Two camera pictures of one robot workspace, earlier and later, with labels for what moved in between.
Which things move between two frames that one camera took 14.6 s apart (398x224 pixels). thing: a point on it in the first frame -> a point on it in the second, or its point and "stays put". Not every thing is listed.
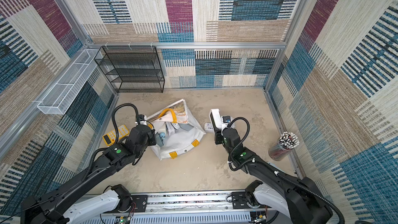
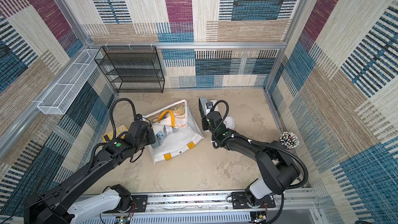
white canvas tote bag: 182,131 stays put
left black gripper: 152,136 stays put
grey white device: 185,126 -> 204,110
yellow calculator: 110,138 stays put
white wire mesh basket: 66,88 stays put
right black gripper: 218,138 -> 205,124
